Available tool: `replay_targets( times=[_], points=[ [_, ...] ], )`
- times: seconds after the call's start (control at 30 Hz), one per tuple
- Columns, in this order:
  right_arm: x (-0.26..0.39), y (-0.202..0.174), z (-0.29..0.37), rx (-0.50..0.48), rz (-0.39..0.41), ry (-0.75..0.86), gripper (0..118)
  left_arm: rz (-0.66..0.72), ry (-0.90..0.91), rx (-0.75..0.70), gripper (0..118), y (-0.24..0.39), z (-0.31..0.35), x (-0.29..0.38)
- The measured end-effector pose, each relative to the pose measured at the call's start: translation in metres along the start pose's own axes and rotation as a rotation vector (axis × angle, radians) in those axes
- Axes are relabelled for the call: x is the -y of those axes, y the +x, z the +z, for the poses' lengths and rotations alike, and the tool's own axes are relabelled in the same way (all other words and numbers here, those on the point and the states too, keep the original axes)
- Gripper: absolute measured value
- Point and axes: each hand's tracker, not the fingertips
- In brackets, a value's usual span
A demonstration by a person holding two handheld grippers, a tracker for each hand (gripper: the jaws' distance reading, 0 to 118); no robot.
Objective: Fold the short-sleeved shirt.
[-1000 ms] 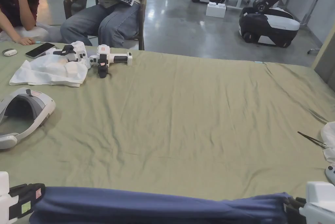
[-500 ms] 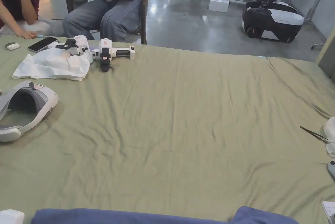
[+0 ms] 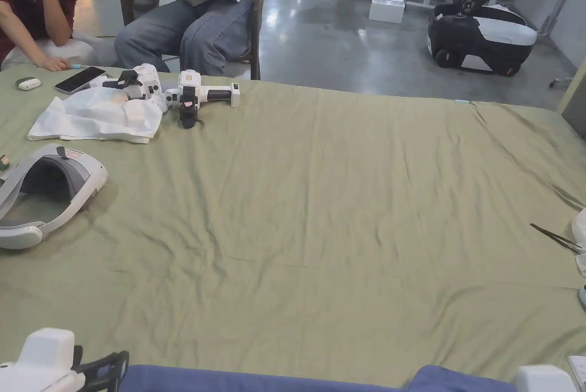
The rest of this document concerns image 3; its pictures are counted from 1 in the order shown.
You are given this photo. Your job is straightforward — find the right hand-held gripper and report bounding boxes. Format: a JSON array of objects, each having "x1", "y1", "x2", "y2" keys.
[{"x1": 516, "y1": 364, "x2": 574, "y2": 392}]

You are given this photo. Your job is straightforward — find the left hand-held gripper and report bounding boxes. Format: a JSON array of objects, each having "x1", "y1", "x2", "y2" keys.
[{"x1": 0, "y1": 327, "x2": 131, "y2": 392}]

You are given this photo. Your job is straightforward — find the metal tweezers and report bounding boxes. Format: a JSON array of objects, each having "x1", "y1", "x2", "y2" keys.
[{"x1": 529, "y1": 223, "x2": 584, "y2": 252}]

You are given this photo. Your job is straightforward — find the white crumpled cloth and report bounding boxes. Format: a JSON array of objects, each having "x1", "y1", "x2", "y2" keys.
[{"x1": 571, "y1": 208, "x2": 586, "y2": 275}]

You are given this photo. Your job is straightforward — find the dark blue garment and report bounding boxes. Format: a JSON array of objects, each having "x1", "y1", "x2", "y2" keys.
[{"x1": 120, "y1": 363, "x2": 519, "y2": 392}]

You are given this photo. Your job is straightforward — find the white and grey headset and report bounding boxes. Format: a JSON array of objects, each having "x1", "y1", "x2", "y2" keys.
[{"x1": 0, "y1": 143, "x2": 109, "y2": 251}]

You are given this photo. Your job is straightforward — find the white cloth bag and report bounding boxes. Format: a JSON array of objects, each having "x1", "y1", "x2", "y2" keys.
[{"x1": 27, "y1": 89, "x2": 163, "y2": 145}]

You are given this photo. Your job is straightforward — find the bed with pale green sheet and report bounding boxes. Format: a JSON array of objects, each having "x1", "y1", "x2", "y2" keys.
[{"x1": 0, "y1": 64, "x2": 586, "y2": 392}]

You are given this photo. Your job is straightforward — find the spare hand-held gripper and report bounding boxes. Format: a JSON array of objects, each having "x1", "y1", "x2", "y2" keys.
[
  {"x1": 89, "y1": 63, "x2": 169, "y2": 113},
  {"x1": 164, "y1": 69, "x2": 241, "y2": 130}
]

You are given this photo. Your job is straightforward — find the smartphone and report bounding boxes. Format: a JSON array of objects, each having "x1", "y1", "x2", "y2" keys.
[{"x1": 54, "y1": 66, "x2": 108, "y2": 95}]

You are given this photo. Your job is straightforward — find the black and white wheeled robot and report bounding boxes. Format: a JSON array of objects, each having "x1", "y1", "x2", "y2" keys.
[{"x1": 427, "y1": 0, "x2": 539, "y2": 77}]

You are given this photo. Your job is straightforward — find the white foam block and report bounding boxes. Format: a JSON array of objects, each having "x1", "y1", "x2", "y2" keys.
[{"x1": 368, "y1": 0, "x2": 407, "y2": 25}]

